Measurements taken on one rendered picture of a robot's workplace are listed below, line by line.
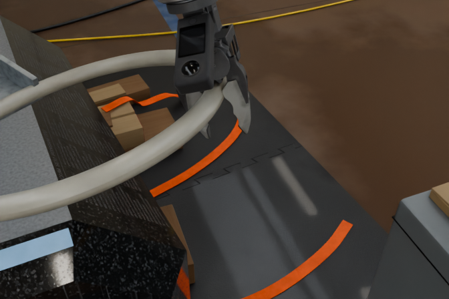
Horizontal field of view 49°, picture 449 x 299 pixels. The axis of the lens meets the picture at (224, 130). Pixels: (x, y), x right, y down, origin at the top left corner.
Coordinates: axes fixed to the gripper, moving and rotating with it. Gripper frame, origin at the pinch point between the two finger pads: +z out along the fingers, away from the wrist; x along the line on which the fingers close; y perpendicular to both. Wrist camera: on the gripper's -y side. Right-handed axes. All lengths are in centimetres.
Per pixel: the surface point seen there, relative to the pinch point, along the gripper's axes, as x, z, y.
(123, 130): 83, 55, 117
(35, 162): 54, 13, 22
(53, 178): 47, 16, 18
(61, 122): 59, 14, 45
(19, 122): 63, 8, 35
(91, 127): 57, 22, 55
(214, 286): 40, 96, 62
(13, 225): 50, 18, 5
